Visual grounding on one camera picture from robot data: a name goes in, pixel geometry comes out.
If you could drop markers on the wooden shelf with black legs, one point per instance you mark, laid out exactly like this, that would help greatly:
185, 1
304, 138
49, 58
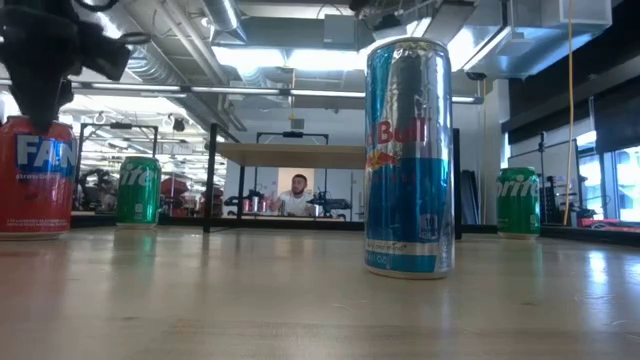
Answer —
290, 155

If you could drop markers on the silver blue Red Bull can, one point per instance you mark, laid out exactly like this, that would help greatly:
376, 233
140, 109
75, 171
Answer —
407, 200

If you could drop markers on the long ceiling light bar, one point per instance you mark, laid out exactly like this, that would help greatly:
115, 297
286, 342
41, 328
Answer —
235, 90

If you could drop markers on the black tripod stand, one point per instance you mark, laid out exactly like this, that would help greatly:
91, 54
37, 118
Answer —
543, 175

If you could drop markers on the red Fanta can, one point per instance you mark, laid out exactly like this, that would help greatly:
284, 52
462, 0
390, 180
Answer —
37, 190

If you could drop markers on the person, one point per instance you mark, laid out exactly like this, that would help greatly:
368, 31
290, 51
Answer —
297, 202

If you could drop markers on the green Sprite can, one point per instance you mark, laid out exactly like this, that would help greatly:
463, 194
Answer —
518, 210
138, 200

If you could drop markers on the black aluminium mounting frame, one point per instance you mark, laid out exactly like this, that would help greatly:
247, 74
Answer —
590, 235
100, 221

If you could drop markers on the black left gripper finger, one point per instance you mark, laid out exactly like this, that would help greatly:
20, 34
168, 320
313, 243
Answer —
40, 105

